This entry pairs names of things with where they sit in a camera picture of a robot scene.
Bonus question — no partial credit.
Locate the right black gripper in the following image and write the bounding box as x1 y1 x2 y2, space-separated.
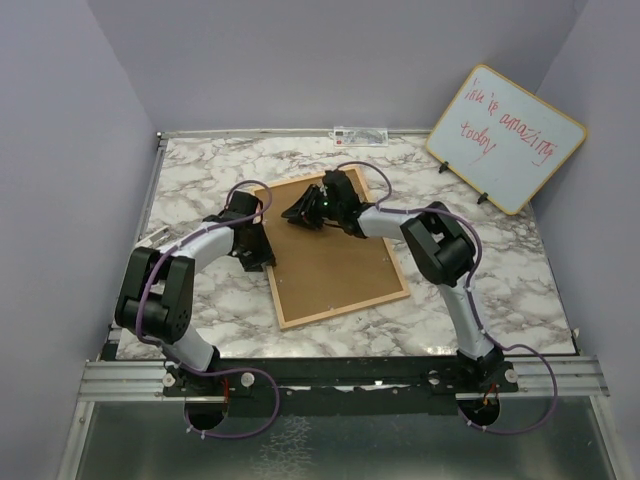
281 185 342 231

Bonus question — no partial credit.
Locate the light wooden picture frame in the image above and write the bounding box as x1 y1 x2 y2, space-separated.
252 167 412 331

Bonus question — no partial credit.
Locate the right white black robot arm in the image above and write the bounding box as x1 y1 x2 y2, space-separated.
281 169 504 391

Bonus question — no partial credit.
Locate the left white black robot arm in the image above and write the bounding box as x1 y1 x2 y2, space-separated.
114 190 276 395

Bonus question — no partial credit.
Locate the white label strip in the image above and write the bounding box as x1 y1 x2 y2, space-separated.
330 127 389 147

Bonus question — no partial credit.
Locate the black mounting bar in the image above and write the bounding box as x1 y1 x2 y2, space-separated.
163 356 518 417

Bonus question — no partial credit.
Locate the whiteboard with red writing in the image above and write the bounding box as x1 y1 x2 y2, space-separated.
426 64 587 215

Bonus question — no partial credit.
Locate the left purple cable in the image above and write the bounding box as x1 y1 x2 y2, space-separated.
134 178 281 441

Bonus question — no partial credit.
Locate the purple cable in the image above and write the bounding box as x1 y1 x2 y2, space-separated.
334 162 560 435
134 178 281 441

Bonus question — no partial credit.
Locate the small white bracket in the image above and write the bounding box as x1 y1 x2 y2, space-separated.
143 226 169 245

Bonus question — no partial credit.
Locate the left aluminium side rail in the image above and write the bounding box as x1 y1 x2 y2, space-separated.
98 132 168 361

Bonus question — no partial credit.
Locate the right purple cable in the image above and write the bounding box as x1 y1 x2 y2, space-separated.
334 162 560 435

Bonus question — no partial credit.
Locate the aluminium front rail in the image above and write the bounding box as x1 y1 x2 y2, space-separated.
78 355 610 403

